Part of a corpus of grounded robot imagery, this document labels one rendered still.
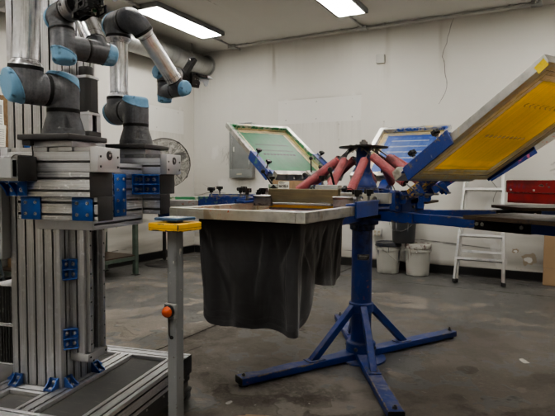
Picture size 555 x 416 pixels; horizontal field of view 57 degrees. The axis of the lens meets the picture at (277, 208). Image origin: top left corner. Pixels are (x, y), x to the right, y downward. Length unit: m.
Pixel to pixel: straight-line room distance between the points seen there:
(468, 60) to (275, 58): 2.55
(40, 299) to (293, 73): 5.42
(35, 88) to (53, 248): 0.68
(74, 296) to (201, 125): 5.77
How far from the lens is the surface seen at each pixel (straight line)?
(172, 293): 1.80
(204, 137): 7.82
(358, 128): 6.68
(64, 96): 2.04
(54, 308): 2.35
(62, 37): 1.80
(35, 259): 2.36
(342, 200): 2.27
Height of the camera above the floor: 1.09
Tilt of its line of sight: 3 degrees down
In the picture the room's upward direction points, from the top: straight up
